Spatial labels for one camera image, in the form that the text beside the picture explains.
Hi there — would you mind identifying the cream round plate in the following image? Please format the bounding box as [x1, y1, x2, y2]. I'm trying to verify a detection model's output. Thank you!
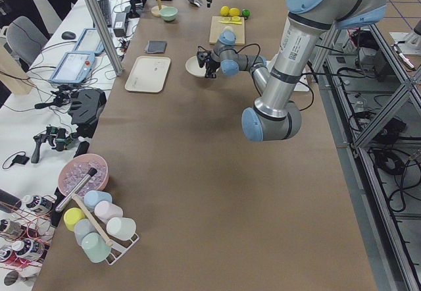
[185, 56, 206, 78]

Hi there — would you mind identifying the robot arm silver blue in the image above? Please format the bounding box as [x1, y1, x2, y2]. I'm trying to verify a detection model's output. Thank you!
[197, 0, 386, 142]

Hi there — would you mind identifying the cream rectangular tray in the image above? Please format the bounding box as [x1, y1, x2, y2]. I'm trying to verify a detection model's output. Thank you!
[124, 56, 171, 93]

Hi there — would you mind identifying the whole yellow lemon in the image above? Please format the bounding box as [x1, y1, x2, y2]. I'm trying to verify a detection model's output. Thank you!
[228, 7, 241, 17]
[220, 5, 230, 16]

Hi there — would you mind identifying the wooden cutting board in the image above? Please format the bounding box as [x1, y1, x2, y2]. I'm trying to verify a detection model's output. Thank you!
[209, 16, 245, 45]

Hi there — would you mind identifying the yellow plastic knife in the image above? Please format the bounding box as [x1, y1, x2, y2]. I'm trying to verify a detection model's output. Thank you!
[218, 20, 243, 25]

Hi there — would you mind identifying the green lime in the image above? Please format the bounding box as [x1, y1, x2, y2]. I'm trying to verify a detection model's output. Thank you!
[241, 9, 251, 20]

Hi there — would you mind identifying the mint green bowl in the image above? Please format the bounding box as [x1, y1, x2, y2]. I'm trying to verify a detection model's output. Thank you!
[160, 7, 178, 22]

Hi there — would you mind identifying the grey folded cloth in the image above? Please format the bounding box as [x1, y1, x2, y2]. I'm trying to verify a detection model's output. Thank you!
[145, 40, 167, 54]

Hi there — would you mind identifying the black keyboard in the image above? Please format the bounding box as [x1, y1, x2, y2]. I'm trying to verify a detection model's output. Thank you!
[97, 0, 112, 28]

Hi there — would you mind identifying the blue teach pendant far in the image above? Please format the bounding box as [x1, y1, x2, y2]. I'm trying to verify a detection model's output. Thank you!
[73, 28, 105, 55]

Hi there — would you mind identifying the blue teach pendant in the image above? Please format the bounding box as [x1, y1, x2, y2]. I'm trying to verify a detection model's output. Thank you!
[49, 51, 95, 84]
[73, 28, 105, 55]

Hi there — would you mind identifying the black foot pedal device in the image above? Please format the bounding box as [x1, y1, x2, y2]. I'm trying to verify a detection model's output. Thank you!
[68, 89, 107, 138]

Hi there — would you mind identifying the blue teach pendant near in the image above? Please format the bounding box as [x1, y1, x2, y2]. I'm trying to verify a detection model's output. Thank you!
[49, 51, 95, 84]

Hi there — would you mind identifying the black computer mouse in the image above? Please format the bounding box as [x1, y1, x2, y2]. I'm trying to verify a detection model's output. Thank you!
[61, 31, 76, 40]

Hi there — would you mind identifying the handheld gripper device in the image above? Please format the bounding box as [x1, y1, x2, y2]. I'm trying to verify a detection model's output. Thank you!
[31, 126, 79, 163]
[34, 84, 79, 109]

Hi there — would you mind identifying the metal scoop with black tip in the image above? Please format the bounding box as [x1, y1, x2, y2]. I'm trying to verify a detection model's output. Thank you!
[55, 168, 97, 213]

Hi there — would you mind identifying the pink bowl of ice cubes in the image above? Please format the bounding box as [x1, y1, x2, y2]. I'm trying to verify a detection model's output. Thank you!
[58, 153, 109, 196]

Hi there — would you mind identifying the blue cup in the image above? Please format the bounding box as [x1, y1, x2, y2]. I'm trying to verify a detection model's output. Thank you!
[84, 190, 112, 211]

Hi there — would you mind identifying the pink cup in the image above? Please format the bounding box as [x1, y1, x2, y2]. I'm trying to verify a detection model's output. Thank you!
[94, 200, 124, 224]

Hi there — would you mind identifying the grey office chair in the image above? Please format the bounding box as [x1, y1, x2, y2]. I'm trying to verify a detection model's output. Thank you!
[5, 16, 48, 65]

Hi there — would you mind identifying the white cup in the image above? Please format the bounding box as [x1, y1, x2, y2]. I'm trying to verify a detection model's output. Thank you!
[106, 217, 136, 241]

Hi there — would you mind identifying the yellow cup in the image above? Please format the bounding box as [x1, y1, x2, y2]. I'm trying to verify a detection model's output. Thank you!
[64, 207, 86, 232]

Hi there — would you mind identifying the grey cup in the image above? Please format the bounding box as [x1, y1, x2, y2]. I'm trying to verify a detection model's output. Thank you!
[74, 219, 97, 246]

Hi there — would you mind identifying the mint green cup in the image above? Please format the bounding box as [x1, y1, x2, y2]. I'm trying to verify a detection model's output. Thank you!
[81, 232, 111, 263]

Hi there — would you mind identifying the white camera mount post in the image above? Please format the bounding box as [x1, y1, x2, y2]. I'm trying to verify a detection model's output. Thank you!
[254, 19, 309, 94]

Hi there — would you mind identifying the aluminium frame post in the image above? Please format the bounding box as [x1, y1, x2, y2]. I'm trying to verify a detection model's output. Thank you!
[85, 0, 123, 76]

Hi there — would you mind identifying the wooden rack handle rod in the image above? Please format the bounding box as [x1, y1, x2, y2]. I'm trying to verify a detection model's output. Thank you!
[72, 194, 113, 247]

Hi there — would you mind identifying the white wire cup rack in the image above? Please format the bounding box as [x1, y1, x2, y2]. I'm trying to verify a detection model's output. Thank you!
[105, 233, 141, 265]

